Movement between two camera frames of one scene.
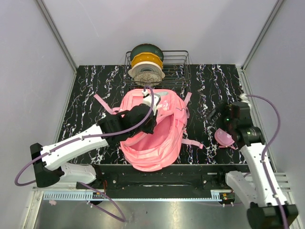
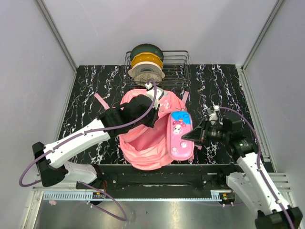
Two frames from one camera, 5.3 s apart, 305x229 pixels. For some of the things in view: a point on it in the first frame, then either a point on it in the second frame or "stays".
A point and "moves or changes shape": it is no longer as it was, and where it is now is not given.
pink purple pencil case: [223, 139] moves or changes shape
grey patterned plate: [147, 78] stays
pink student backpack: [155, 152] stays
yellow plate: [147, 57] stays
